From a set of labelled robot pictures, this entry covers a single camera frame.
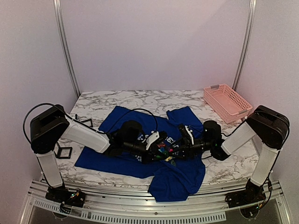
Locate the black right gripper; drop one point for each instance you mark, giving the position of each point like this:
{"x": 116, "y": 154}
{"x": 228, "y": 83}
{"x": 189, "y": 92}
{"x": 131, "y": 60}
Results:
{"x": 185, "y": 144}

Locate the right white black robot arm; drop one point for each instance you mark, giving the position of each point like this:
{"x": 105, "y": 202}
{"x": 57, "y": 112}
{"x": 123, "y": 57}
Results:
{"x": 269, "y": 126}

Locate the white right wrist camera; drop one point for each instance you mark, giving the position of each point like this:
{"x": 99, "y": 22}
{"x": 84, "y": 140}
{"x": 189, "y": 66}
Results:
{"x": 187, "y": 136}

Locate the blue printed t-shirt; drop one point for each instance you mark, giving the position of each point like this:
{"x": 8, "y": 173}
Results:
{"x": 171, "y": 182}

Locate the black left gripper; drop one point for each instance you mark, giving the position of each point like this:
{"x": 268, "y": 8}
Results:
{"x": 153, "y": 151}

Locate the pink perforated plastic basket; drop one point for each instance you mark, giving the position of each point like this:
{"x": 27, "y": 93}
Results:
{"x": 227, "y": 103}

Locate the right aluminium corner post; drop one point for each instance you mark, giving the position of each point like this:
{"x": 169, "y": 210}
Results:
{"x": 245, "y": 45}

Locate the aluminium front rail frame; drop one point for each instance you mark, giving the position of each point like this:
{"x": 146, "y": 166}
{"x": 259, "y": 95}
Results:
{"x": 132, "y": 204}

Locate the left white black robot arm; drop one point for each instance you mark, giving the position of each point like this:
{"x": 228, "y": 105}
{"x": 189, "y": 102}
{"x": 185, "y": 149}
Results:
{"x": 54, "y": 124}

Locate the left aluminium corner post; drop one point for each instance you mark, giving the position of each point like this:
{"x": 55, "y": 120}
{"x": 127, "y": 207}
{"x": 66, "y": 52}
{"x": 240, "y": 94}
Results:
{"x": 65, "y": 48}

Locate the aluminium corner post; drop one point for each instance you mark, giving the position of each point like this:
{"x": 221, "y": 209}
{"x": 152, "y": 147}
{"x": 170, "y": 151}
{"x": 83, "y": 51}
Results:
{"x": 245, "y": 45}
{"x": 65, "y": 48}

